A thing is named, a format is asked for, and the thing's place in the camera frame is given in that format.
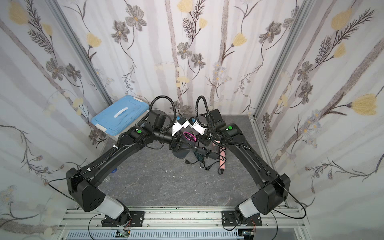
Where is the black hair dryer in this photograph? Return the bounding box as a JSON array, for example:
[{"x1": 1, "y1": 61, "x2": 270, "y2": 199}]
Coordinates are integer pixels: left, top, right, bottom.
[{"x1": 172, "y1": 134, "x2": 214, "y2": 159}]

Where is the dark green hair dryer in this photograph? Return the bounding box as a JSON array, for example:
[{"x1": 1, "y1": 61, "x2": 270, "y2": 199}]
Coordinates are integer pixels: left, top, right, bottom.
[{"x1": 184, "y1": 152, "x2": 220, "y2": 171}]

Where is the pink hair dryer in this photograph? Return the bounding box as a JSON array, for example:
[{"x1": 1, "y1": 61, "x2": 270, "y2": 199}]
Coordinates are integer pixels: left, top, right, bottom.
[{"x1": 216, "y1": 145, "x2": 227, "y2": 175}]

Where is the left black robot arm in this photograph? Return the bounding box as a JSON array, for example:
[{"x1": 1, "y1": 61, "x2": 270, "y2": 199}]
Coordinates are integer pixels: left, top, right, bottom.
[{"x1": 66, "y1": 102, "x2": 177, "y2": 227}]

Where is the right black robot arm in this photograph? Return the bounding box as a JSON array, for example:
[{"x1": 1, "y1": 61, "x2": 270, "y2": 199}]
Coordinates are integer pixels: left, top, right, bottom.
[{"x1": 195, "y1": 96, "x2": 291, "y2": 225}]

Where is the blue lidded storage box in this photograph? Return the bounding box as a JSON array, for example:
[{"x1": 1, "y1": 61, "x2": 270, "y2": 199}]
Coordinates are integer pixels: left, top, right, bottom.
[{"x1": 91, "y1": 96, "x2": 149, "y2": 141}]

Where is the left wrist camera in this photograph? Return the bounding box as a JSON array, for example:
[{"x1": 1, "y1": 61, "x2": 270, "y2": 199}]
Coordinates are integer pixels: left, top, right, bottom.
[{"x1": 172, "y1": 116, "x2": 190, "y2": 136}]

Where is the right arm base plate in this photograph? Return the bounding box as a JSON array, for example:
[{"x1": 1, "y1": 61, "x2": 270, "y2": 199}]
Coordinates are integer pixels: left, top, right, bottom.
[{"x1": 221, "y1": 209, "x2": 262, "y2": 228}]

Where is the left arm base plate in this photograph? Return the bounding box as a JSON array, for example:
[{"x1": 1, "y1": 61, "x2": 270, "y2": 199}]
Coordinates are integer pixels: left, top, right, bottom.
[{"x1": 101, "y1": 210, "x2": 146, "y2": 227}]

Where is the aluminium mounting rail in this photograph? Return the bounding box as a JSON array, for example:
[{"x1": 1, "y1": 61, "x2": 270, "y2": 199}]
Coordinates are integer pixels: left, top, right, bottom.
[{"x1": 54, "y1": 205, "x2": 310, "y2": 240}]

